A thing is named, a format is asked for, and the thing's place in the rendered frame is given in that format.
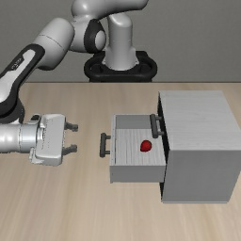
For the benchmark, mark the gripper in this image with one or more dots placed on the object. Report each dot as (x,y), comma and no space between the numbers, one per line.
(50,139)

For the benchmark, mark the grey open drawer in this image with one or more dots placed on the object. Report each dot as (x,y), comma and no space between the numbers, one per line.
(136,157)

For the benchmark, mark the grey cabinet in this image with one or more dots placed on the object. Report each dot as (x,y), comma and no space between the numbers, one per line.
(197,144)

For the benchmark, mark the small red fruit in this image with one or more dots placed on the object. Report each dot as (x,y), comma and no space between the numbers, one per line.
(146,145)

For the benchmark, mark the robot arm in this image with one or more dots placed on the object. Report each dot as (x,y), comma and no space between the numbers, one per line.
(53,34)

